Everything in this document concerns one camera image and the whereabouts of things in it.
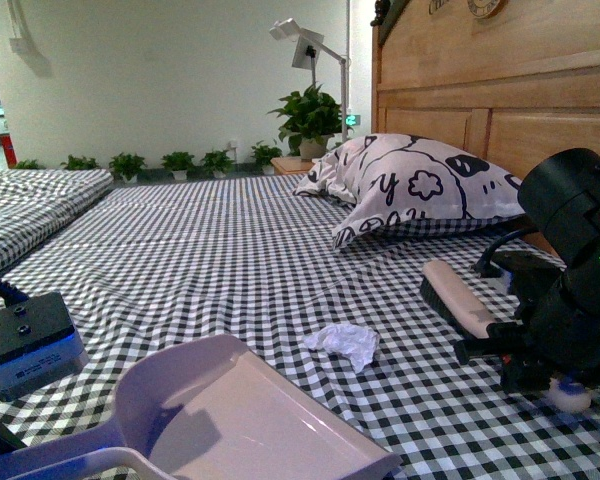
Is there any wooden headboard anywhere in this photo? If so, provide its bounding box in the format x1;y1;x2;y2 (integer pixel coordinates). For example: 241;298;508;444
371;1;600;177

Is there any green digital clock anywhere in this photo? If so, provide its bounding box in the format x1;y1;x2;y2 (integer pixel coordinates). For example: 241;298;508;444
345;114;361;127

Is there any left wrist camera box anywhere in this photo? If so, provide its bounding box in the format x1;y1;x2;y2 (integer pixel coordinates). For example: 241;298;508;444
0;292;89;402

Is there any blue black cable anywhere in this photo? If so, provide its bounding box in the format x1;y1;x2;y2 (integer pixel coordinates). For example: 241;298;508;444
0;276;31;307

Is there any round wall clock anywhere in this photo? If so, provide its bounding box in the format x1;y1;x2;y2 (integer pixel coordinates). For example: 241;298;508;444
467;0;506;19

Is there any pale pink dustpan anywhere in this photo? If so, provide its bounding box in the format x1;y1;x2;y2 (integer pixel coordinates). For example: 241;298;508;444
0;335;400;479

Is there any white stand with tablet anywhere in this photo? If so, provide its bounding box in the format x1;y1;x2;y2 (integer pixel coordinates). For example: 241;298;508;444
268;0;354;144

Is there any checkered bed sheet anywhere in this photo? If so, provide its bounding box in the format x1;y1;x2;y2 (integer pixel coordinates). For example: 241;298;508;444
0;176;600;479

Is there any black white patterned pillow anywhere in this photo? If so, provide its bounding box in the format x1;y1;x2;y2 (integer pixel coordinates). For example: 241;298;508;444
294;134;524;250

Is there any beige hand brush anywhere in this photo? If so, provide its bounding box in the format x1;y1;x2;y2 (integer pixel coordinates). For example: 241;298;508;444
419;259;592;414

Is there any large potted green plant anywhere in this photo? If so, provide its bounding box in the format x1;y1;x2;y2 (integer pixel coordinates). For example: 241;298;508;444
271;86;342;160

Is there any folded checkered blanket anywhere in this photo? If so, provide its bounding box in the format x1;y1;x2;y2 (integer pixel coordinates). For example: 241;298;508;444
0;169;113;271

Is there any far wooden nightstand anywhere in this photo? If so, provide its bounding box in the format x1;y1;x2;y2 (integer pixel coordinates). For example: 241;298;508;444
271;157;314;175

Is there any crumpled white paper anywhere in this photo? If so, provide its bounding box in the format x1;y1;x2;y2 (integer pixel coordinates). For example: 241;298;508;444
303;322;380;374

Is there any small potted plant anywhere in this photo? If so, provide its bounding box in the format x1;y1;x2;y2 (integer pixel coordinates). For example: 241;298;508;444
109;152;145;184
61;155;100;171
162;151;194;181
201;149;234;179
251;141;282;175

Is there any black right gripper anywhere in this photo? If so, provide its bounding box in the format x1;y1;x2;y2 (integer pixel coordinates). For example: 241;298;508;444
473;249;600;386

